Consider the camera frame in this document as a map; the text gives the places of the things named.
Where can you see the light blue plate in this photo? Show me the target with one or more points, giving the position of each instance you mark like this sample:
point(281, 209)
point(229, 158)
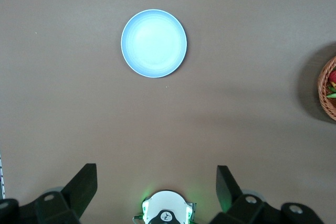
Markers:
point(154, 43)

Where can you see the aluminium table side rail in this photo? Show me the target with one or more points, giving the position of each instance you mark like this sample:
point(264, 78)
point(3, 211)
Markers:
point(2, 176)

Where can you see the red apple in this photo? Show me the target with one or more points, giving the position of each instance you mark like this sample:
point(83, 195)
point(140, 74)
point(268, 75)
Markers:
point(333, 76)

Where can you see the brown tablecloth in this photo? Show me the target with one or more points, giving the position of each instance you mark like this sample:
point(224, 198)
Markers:
point(78, 90)

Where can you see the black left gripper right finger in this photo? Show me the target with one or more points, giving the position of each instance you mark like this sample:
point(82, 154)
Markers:
point(241, 208)

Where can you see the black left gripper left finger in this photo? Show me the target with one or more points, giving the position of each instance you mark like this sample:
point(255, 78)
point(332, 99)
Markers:
point(65, 205)

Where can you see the pink dragon fruit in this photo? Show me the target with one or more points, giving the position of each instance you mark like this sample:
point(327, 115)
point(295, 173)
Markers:
point(332, 94)

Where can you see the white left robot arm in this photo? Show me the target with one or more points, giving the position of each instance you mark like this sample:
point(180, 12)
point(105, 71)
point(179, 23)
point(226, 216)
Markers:
point(165, 204)

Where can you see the brown wicker basket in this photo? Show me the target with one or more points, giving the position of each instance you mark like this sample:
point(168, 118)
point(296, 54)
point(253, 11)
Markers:
point(324, 100)

